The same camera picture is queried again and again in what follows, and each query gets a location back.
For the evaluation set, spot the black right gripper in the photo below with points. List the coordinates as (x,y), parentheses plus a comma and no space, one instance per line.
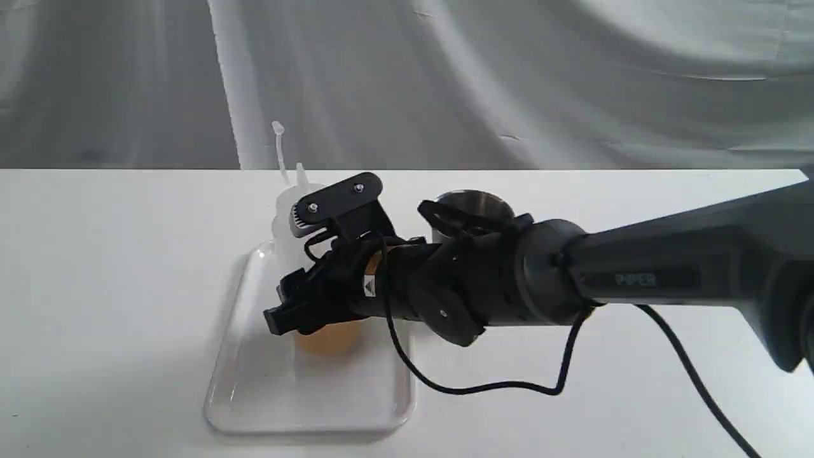
(457,288)

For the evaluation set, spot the translucent squeeze bottle amber liquid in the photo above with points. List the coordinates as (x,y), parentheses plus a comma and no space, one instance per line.
(335,340)

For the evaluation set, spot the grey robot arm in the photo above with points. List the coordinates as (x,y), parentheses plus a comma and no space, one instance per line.
(754,254)

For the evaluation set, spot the stainless steel cup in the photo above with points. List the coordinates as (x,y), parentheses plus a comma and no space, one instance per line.
(479,203)

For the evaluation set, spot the clear plastic tray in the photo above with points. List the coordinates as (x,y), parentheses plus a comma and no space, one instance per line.
(267,385)

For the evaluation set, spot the grey fabric backdrop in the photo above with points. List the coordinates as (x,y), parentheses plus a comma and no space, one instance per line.
(407,84)

